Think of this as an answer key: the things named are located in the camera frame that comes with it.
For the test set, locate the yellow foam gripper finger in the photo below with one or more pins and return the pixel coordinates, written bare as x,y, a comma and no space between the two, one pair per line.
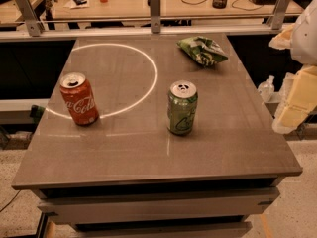
298,99

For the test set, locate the green jalapeno chip bag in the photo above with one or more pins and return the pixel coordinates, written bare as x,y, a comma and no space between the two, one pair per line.
204,51

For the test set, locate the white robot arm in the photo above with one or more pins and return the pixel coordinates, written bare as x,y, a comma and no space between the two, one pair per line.
300,37

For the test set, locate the clear sanitizer bottle left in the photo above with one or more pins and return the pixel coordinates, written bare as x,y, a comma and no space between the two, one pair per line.
266,89

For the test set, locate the green soda can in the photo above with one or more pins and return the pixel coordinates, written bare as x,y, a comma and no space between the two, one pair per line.
182,100

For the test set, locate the grey drawer front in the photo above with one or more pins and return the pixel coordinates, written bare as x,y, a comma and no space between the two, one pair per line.
161,206

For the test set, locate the black mesh pen cup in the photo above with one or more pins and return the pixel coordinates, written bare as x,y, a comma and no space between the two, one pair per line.
219,4

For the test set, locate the red Coca-Cola can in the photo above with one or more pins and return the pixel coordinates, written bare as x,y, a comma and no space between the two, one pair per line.
77,94

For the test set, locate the green bottle on shelf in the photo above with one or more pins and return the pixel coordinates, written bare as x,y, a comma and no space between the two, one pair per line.
37,111

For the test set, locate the grey metal bracket right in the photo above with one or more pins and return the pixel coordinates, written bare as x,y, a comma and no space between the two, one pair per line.
276,20

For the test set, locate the grey metal bracket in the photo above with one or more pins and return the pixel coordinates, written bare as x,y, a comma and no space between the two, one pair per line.
32,21
276,20
155,15

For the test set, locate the grey metal bracket middle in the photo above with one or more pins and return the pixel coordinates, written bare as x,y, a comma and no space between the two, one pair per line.
155,15

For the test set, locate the grey metal bracket left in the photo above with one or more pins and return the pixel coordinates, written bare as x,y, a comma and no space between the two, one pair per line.
32,21

